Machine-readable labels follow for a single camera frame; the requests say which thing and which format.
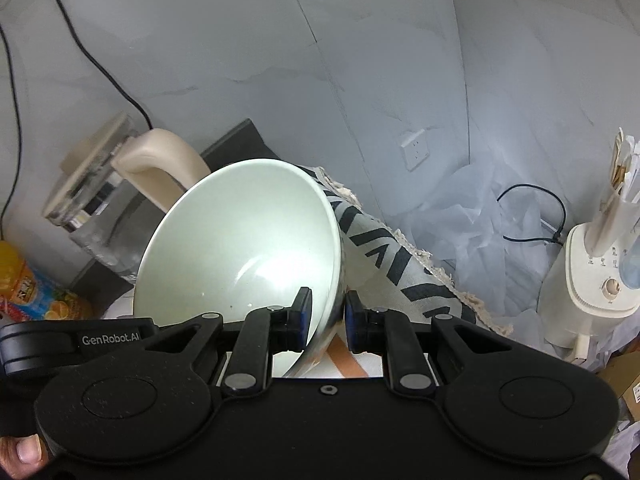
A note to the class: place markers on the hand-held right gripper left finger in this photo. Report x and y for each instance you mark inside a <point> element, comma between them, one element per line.
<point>301,321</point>

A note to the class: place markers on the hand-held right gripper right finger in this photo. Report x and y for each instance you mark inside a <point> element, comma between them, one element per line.
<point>351,327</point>

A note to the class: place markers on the white ceramic bowl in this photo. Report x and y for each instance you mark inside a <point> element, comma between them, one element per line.
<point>235,240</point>

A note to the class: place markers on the person's left hand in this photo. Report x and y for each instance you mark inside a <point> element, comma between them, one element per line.
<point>20,452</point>

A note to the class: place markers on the orange juice bottle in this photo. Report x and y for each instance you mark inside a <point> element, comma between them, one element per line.
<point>35,290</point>

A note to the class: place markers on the patterned fringed table cloth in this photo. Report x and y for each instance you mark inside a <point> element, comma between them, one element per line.
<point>390,260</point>

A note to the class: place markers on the white plastic sheet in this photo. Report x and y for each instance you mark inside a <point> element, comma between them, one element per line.
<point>480,260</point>

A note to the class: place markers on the glass measuring jug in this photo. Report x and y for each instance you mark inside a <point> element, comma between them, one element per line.
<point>150,157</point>

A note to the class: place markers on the white kitchen appliance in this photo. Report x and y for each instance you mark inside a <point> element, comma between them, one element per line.
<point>575,285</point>

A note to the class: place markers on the cardboard box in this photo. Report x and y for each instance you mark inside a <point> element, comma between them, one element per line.
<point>625,375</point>

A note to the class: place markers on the white wall socket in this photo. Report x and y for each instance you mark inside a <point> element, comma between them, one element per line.
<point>415,149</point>

